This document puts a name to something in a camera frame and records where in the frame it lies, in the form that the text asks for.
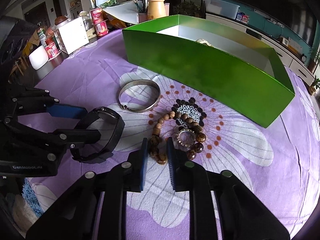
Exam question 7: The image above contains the cream wrist watch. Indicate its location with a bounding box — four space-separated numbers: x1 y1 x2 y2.
196 38 214 47

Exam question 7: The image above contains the pink pen holder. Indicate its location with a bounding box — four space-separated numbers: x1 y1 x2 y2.
137 12 148 23

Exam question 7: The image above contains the purple floral tablecloth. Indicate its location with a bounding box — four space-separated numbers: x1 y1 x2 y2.
22 30 319 239

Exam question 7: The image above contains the white TV cabinet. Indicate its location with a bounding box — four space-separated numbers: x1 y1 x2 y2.
206 12 315 86

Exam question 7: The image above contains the white paper sheet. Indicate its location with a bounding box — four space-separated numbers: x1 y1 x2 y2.
103 1 138 24

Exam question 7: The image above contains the yellow bear bottle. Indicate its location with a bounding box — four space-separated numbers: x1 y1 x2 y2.
147 0 167 20

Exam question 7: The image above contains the brown wooden bead bracelet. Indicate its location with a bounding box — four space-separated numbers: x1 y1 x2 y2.
149 110 207 165

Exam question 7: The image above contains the upper pink yogurt cup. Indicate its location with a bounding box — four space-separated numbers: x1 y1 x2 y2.
90 8 104 24

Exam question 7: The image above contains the silver metal bangle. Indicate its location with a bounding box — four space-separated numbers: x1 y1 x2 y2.
118 79 161 113

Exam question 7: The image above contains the black wrist watch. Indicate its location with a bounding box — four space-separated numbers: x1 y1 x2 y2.
70 107 125 164

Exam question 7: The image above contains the clear plastic storage bin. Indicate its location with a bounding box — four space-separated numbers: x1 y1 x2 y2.
205 0 240 19

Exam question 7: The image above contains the lower pink yogurt cup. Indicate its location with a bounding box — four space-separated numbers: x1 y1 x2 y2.
94 20 108 37

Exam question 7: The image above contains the potted green plant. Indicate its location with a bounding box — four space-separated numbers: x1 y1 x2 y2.
308 77 320 95

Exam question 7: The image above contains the white paper box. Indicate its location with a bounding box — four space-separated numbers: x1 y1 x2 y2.
53 17 89 55

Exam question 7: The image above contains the pink yogurt cup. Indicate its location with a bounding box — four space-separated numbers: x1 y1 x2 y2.
94 20 108 37
90 8 104 24

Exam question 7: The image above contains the small rhinestone ring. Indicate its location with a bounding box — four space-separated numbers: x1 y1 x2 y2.
176 128 196 148

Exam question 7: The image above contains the green cardboard box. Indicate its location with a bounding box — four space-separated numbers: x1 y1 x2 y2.
122 15 295 127

